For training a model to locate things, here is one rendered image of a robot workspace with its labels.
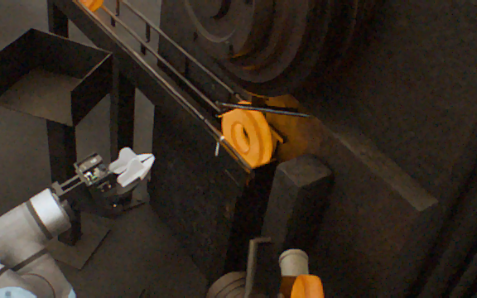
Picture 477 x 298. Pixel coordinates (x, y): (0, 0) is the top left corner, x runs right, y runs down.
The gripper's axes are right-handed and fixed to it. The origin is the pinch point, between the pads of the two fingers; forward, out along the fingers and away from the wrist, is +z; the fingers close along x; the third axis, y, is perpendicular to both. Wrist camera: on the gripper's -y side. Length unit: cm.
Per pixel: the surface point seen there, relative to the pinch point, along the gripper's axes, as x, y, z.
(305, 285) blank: -42.9, 1.1, 7.6
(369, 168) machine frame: -31.6, 2.0, 32.6
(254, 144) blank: -6.3, -5.9, 22.0
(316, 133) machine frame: -16.3, -0.7, 31.7
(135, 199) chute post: 54, -79, 2
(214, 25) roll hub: 0.9, 23.8, 21.5
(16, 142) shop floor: 103, -71, -24
